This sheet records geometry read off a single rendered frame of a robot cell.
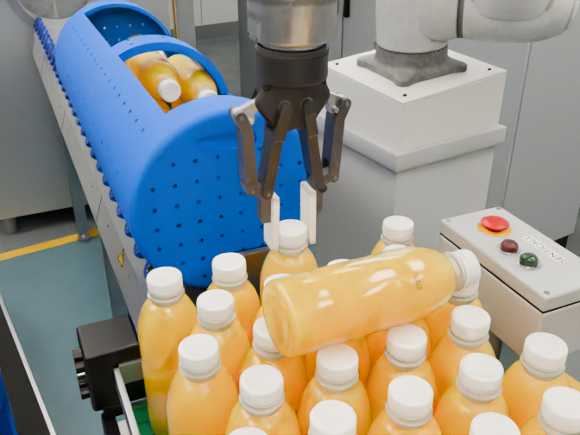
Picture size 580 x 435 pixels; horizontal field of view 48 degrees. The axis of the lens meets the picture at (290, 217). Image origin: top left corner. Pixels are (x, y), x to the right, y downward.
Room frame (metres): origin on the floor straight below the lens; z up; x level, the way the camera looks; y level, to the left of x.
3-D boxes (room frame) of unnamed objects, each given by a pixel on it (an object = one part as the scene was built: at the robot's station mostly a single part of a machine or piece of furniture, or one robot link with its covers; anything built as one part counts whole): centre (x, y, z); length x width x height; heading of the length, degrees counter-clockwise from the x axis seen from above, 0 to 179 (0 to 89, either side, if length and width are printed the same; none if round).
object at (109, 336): (0.66, 0.23, 0.95); 0.10 x 0.07 x 0.10; 114
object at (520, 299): (0.71, -0.29, 1.05); 0.20 x 0.10 x 0.10; 24
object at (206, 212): (1.24, 0.26, 1.09); 0.88 x 0.28 x 0.28; 24
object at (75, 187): (2.61, 0.94, 0.31); 0.06 x 0.06 x 0.63; 24
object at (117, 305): (1.71, 0.55, 0.31); 0.06 x 0.06 x 0.63; 24
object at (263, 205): (0.65, 0.04, 1.19); 0.03 x 0.01 x 0.05; 112
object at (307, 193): (0.68, -0.02, 1.16); 0.03 x 0.01 x 0.07; 22
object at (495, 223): (0.75, -0.27, 1.11); 0.04 x 0.04 x 0.01
